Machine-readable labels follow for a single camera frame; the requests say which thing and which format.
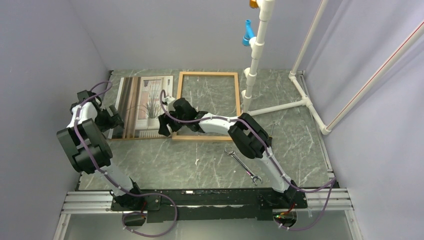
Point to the wooden picture frame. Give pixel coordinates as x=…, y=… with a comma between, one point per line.
x=215, y=92

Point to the black yellow screwdriver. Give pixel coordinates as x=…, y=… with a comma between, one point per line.
x=271, y=131

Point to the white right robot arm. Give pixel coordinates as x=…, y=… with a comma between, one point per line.
x=248, y=136

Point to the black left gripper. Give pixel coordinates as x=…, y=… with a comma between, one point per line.
x=113, y=121

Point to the orange pipe fitting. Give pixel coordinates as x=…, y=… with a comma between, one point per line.
x=253, y=4

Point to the plant photo print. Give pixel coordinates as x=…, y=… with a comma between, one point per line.
x=138, y=104

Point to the blue pipe fitting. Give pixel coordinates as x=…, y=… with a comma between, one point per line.
x=249, y=33

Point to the white PVC pipe stand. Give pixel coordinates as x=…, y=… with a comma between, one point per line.
x=266, y=8

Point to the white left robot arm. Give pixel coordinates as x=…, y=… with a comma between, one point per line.
x=86, y=147

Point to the silver open-end wrench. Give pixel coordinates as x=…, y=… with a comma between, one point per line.
x=254, y=177

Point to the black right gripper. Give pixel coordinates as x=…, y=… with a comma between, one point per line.
x=164, y=121

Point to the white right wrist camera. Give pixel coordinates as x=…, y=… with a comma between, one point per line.
x=168, y=101

